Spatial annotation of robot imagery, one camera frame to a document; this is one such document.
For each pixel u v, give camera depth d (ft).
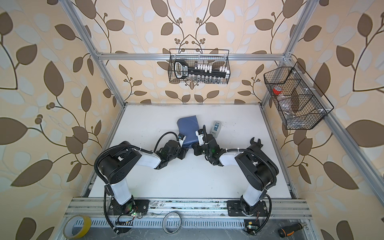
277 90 2.64
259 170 1.58
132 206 2.25
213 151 2.40
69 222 2.21
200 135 2.72
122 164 1.62
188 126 3.35
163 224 2.32
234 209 2.38
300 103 2.42
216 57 2.99
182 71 2.78
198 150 2.69
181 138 2.78
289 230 2.15
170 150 2.44
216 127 3.33
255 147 1.75
